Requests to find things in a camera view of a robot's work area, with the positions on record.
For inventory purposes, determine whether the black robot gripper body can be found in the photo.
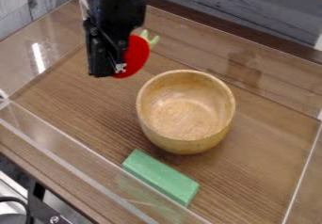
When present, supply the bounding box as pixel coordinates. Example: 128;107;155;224
84;0;148;46

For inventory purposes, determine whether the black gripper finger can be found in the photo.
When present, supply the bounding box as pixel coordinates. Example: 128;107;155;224
86;35;127;77

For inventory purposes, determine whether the red plush strawberry toy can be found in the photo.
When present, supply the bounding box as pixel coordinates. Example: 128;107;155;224
115;29;162;79

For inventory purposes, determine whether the light wooden bowl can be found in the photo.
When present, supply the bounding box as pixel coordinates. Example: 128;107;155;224
136;70;237;155

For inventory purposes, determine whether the green rectangular block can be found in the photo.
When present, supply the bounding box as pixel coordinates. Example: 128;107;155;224
122;150;200;207

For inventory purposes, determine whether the black metal table leg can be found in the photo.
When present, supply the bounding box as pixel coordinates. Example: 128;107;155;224
28;182;72;224

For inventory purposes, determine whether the clear acrylic corner bracket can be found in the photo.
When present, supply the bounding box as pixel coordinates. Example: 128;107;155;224
78;0;90;21

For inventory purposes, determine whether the clear acrylic tray wall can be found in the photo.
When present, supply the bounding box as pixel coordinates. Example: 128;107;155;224
0;89;210;224

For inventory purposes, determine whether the black cable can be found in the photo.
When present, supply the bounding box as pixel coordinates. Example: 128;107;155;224
0;196;35;224

